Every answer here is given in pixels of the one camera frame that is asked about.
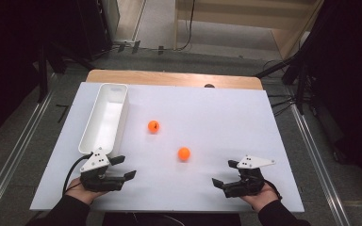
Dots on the black metal stand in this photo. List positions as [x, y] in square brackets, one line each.
[300, 88]
[42, 75]

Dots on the black curtain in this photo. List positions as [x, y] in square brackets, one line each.
[348, 78]
[9, 62]

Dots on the plain orange ball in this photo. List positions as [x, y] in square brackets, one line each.
[184, 154]

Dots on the white board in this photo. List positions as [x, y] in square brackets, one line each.
[201, 125]

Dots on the white plastic bin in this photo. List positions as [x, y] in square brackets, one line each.
[106, 119]

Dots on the person's left hand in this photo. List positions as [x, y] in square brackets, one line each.
[81, 194]

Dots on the black cabinet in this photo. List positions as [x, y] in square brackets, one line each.
[91, 28]

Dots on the metal floor rail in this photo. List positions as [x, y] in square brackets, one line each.
[15, 153]
[320, 169]

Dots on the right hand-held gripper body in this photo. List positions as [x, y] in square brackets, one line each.
[246, 185]

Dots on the orange ball with black mark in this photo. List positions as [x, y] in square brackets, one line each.
[153, 126]

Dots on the person's right hand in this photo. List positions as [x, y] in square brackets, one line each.
[260, 199]

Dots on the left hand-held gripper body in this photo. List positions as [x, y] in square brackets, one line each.
[99, 182]

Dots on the light wooden shelf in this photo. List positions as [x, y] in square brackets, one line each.
[248, 12]

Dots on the small dark round object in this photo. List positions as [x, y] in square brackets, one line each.
[209, 85]

